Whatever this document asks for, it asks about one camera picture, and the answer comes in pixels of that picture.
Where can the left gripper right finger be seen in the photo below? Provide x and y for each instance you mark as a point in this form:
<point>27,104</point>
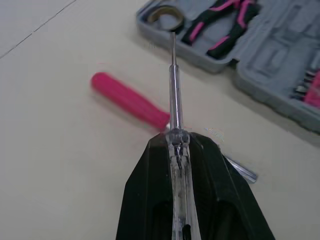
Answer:
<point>220,195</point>

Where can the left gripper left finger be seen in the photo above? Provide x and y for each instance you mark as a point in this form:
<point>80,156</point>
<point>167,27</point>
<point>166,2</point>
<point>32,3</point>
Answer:
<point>145,190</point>

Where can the grey tool case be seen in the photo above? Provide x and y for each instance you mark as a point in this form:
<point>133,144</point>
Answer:
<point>270,57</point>

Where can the pink and black pliers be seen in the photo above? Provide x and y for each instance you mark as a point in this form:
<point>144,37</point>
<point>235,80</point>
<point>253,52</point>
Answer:
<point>232,35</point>
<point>200,27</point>

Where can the black tape roll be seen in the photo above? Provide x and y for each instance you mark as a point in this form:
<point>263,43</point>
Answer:
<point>166,17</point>

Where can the pink screwdriver bit holder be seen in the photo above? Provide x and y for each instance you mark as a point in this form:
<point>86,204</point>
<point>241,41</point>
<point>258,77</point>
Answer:
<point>311,88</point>

